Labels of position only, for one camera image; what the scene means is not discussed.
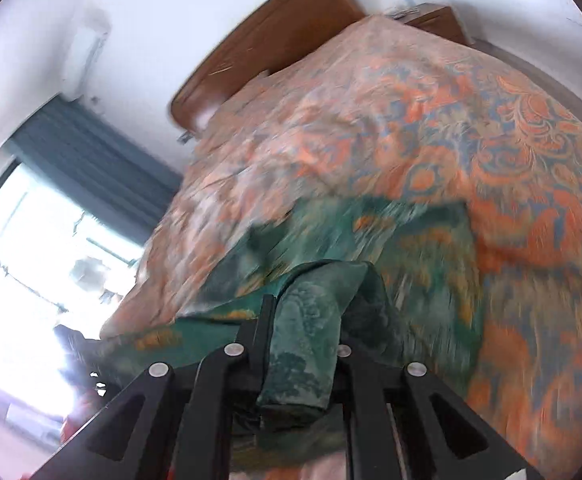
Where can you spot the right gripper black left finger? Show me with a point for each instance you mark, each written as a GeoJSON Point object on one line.
{"type": "Point", "coordinates": [172, 422]}

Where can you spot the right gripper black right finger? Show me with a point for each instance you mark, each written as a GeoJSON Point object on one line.
{"type": "Point", "coordinates": [405, 423]}

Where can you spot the green landscape print silk jacket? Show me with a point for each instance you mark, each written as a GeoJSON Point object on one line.
{"type": "Point", "coordinates": [399, 280]}

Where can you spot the bright window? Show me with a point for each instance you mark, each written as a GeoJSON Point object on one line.
{"type": "Point", "coordinates": [59, 265]}

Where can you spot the grey-blue curtain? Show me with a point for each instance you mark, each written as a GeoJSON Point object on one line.
{"type": "Point", "coordinates": [98, 168]}

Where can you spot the orange blue paisley bedspread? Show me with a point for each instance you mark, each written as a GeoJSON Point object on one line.
{"type": "Point", "coordinates": [385, 110]}

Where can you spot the brown wooden nightstand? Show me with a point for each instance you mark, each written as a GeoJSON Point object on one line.
{"type": "Point", "coordinates": [436, 19]}

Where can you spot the brown wooden headboard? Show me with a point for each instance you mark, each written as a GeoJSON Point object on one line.
{"type": "Point", "coordinates": [273, 37]}

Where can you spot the grey wall switch left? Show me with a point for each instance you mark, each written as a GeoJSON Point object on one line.
{"type": "Point", "coordinates": [185, 137]}

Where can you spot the white wall air conditioner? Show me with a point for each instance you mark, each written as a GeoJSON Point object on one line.
{"type": "Point", "coordinates": [87, 39]}

